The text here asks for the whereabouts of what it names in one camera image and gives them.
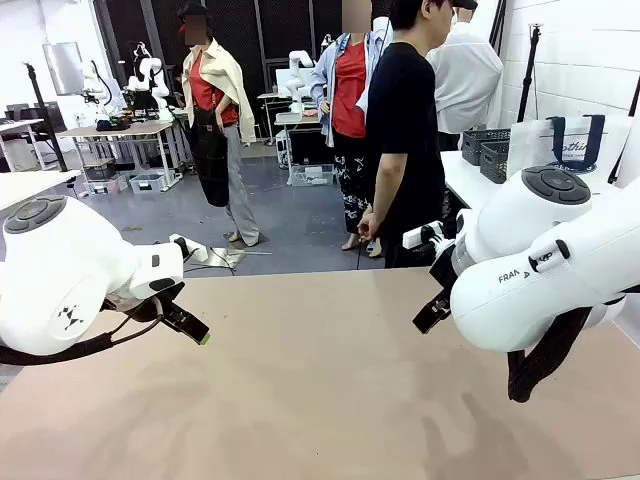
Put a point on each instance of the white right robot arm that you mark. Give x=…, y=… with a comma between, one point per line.
x=525, y=240

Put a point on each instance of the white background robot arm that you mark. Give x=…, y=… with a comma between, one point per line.
x=150, y=67
x=296, y=75

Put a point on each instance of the bare person forearm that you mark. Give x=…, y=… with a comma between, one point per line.
x=387, y=185

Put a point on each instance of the person in red top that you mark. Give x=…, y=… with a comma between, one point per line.
x=350, y=90

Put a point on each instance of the background work table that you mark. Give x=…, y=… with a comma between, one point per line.
x=125, y=130

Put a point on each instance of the person in white shirt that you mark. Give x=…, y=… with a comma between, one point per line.
x=465, y=75

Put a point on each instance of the black tripod stand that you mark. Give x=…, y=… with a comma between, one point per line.
x=45, y=115

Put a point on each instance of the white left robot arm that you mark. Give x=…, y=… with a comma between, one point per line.
x=60, y=270

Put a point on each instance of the grey background desk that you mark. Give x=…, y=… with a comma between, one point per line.
x=295, y=118

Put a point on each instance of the mannequin with cream jacket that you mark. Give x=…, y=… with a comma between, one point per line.
x=220, y=85

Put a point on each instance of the white side table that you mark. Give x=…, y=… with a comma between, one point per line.
x=465, y=180

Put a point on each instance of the metal floor plate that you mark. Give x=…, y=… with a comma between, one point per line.
x=225, y=257

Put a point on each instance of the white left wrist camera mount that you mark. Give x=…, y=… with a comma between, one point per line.
x=201, y=253

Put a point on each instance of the person in black t-shirt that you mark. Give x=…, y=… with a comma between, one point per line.
x=405, y=110

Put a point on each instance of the white table with black knob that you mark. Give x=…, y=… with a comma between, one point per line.
x=25, y=186

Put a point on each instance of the clear plastic storage bin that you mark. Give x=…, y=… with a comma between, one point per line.
x=312, y=176
x=147, y=184

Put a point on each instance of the grey plastic basket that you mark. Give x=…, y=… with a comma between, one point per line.
x=495, y=162
x=472, y=145

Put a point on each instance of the bare person hand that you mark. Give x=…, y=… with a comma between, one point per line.
x=371, y=223

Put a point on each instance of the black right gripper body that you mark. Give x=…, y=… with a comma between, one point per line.
x=444, y=270

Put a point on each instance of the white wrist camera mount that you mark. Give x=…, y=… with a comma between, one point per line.
x=412, y=239
x=201, y=253

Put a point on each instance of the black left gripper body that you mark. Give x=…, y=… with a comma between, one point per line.
x=150, y=310

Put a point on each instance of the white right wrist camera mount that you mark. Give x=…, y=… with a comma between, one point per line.
x=412, y=239

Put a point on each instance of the grey whiteboard panel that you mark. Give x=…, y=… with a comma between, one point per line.
x=62, y=67

